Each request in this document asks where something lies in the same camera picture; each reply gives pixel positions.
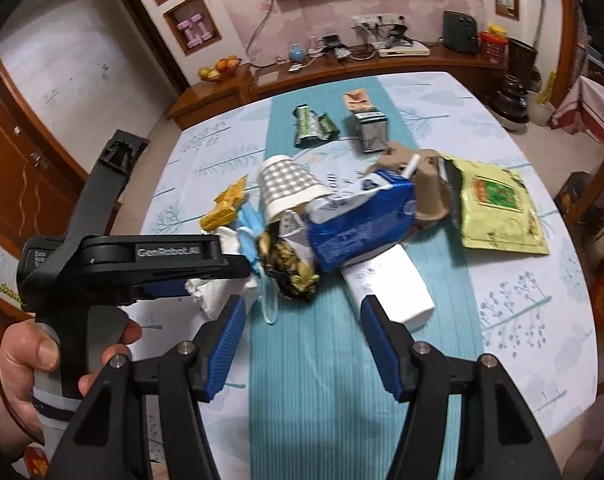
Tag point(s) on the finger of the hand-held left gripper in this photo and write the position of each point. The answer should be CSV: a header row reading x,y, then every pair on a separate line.
x,y
207,267
162,289

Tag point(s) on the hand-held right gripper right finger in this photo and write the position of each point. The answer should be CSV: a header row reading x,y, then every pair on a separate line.
x,y
381,345

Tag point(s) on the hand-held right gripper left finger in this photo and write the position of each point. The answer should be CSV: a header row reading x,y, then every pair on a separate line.
x,y
227,340

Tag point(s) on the white tissue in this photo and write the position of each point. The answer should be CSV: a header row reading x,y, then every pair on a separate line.
x,y
207,300

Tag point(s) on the yellow snack packet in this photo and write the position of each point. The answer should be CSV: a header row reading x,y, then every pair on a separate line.
x,y
227,205

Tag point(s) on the grey checked paper cup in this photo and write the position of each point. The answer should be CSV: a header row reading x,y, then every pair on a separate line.
x,y
287,185

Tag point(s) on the person's left hand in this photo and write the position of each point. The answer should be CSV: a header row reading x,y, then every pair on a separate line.
x,y
19,360

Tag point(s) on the blue face mask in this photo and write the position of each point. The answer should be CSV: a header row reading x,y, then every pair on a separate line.
x,y
245,222

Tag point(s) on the white cardboard box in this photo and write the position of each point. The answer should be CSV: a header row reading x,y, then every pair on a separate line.
x,y
391,280

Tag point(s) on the teal white printed tablecloth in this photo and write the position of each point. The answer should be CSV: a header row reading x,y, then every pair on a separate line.
x,y
307,385

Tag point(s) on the dark patterned snack bag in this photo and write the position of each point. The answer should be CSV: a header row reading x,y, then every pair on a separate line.
x,y
292,270

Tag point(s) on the blue white plastic bag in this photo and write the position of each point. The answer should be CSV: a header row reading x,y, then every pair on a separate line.
x,y
352,240

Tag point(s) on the brown wooden door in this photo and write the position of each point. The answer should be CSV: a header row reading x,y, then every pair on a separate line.
x,y
22,170

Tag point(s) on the brown paper egg tray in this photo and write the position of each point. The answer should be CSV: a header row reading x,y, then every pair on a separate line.
x,y
429,195

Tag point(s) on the wooden television cabinet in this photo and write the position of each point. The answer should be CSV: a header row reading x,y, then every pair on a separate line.
x,y
217,95

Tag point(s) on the dark green snack wrapper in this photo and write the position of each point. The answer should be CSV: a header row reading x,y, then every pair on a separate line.
x,y
309,127

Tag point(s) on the yellow green foil bag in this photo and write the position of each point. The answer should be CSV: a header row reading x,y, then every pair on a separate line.
x,y
496,210

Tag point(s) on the small white tube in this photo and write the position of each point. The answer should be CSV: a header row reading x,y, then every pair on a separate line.
x,y
413,166

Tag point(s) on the grey green carton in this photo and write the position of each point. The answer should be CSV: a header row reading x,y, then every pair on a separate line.
x,y
371,132

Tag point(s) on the brown paper packet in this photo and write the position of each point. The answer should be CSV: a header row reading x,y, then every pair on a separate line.
x,y
359,101

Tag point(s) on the blue round ornament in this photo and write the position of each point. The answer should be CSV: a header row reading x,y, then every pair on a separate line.
x,y
297,53

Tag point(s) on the pink dumbbell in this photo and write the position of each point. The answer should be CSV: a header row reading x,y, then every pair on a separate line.
x,y
186,35
204,29

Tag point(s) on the black charger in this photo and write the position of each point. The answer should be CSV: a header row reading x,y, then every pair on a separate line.
x,y
332,41

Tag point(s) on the brown ceramic jar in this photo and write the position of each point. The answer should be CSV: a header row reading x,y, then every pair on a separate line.
x,y
510,102

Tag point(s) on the white bucket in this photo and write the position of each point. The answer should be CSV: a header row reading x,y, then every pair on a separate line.
x,y
540,110

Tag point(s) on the white set-top box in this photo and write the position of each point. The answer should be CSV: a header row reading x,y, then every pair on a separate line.
x,y
404,50

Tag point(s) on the dark patterned bin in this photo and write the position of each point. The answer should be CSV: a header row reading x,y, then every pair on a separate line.
x,y
521,60

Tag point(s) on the dark air fryer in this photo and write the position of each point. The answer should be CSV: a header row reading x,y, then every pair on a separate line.
x,y
460,32

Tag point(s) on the pink white tablecloth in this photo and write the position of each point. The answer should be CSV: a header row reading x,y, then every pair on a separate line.
x,y
596,97

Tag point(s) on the long grey stick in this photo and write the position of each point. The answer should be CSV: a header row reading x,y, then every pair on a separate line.
x,y
540,10

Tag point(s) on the white wall socket strip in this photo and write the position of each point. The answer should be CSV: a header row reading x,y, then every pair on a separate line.
x,y
376,20

